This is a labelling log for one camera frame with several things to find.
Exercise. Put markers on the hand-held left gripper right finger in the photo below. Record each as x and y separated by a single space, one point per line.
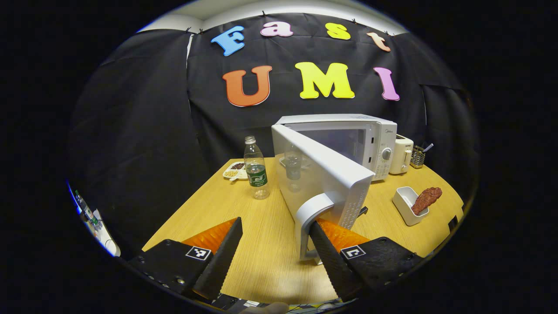
335 266

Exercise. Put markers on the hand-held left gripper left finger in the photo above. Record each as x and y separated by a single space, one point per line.
220 266

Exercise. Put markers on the white microwave oven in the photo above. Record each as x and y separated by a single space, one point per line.
331 174

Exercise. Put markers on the brown meat piece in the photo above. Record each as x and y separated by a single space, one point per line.
427 198

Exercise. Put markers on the small white rectangular tray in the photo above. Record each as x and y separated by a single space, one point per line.
403 203

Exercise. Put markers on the white plate of beans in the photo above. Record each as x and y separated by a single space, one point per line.
235 171

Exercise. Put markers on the clear water bottle green label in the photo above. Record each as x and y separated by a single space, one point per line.
257 174

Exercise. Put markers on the white toaster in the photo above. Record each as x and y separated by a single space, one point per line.
400 155

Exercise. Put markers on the metal spoon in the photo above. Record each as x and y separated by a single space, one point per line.
428 147

